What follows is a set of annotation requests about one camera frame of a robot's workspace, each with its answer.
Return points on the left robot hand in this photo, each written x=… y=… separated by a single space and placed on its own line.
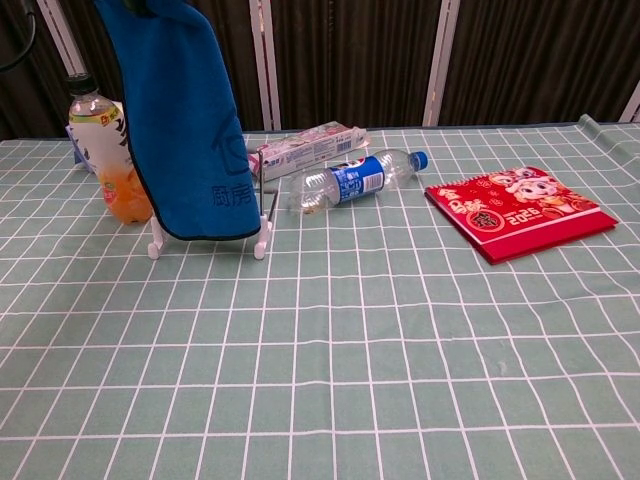
x=134 y=4

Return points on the black and blue cloth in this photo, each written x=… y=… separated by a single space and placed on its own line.
x=175 y=125

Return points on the dark pleated screen panel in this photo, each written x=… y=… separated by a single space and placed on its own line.
x=540 y=55
x=15 y=100
x=350 y=60
x=235 y=50

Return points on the orange juice bottle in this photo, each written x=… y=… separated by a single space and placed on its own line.
x=95 y=130

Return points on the white lavender food bag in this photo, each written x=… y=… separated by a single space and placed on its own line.
x=79 y=145

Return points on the pink toothpaste box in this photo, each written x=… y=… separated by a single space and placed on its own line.
x=310 y=152

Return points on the clear Pepsi bottle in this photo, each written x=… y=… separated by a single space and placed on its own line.
x=355 y=180

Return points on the green checked tablecloth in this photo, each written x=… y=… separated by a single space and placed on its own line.
x=400 y=350

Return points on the red desk calendar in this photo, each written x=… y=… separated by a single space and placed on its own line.
x=520 y=215

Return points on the white screen frame post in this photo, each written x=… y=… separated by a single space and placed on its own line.
x=632 y=102
x=441 y=60
x=265 y=60
x=62 y=37

